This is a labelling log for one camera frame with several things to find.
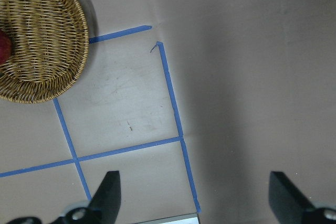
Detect dark red apple in basket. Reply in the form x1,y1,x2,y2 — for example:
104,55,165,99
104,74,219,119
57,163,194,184
0,30,12,65

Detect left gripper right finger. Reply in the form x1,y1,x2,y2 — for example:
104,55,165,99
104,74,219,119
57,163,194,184
268,171,335,224

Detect round wicker basket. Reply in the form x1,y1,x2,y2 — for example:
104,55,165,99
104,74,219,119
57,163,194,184
1,0,89,103

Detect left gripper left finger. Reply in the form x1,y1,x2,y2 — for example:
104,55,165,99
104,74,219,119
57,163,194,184
7,170,122,224

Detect brown paper table cover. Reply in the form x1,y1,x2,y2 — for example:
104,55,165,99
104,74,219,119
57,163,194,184
1,0,335,223

